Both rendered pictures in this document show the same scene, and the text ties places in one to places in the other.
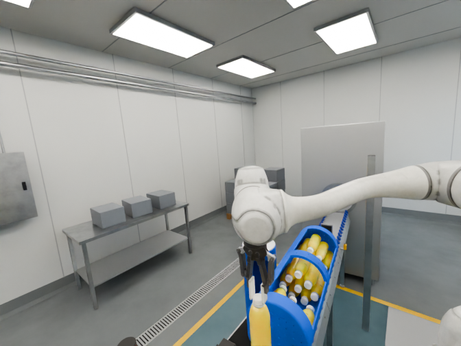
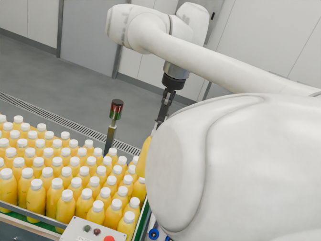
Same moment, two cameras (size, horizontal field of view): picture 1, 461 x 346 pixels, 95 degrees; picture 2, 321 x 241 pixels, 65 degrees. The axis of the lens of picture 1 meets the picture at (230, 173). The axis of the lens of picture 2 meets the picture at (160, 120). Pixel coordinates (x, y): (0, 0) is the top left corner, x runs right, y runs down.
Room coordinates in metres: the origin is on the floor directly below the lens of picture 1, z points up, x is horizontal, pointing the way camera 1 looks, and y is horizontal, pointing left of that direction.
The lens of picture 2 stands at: (0.22, -0.72, 1.89)
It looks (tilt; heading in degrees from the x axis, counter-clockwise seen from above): 30 degrees down; 58
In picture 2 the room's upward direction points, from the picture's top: 17 degrees clockwise
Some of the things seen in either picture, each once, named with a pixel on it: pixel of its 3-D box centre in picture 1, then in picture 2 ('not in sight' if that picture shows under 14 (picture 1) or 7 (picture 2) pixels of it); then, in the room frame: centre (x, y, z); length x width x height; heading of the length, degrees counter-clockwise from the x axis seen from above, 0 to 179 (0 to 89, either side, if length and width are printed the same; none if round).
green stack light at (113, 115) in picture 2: not in sight; (115, 113); (0.62, 0.40, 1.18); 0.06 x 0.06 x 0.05
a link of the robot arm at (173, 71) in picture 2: not in sight; (177, 66); (0.63, -0.06, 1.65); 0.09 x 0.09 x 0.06
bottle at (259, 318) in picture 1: (260, 326); (149, 154); (0.63, -0.06, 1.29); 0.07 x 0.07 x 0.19
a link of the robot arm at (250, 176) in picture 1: (252, 191); (185, 31); (0.62, -0.06, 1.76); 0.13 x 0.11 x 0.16; 175
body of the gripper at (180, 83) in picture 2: (255, 246); (171, 87); (0.63, -0.06, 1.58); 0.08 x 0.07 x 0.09; 56
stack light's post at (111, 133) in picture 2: not in sight; (99, 193); (0.62, 0.40, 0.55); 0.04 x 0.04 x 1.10; 56
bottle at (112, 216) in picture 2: not in sight; (112, 220); (0.52, -0.12, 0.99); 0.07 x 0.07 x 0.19
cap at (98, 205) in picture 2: not in sight; (98, 205); (0.45, -0.11, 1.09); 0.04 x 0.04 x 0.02
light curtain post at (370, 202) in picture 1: (368, 247); not in sight; (1.80, -1.22, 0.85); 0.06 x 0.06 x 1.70; 56
